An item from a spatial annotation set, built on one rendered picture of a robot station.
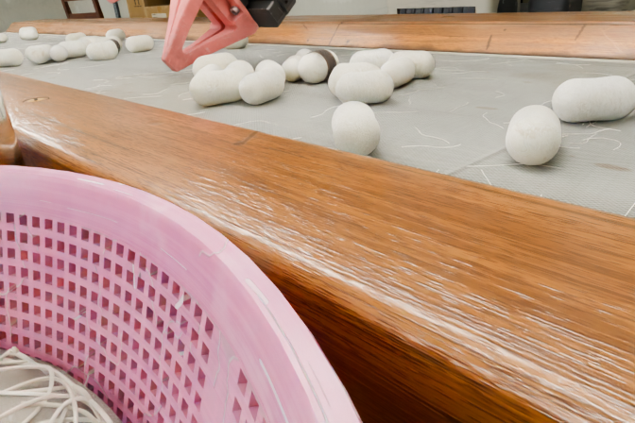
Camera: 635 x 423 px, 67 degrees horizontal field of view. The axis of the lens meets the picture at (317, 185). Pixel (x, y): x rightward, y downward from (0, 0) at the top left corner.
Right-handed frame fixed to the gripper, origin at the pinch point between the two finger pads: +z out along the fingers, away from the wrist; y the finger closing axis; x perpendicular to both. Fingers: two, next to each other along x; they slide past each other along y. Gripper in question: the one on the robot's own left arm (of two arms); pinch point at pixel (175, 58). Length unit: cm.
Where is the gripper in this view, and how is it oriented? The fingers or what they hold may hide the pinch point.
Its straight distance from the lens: 40.7
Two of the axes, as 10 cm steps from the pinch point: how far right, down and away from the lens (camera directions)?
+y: 7.2, 2.3, -6.5
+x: 4.9, 5.0, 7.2
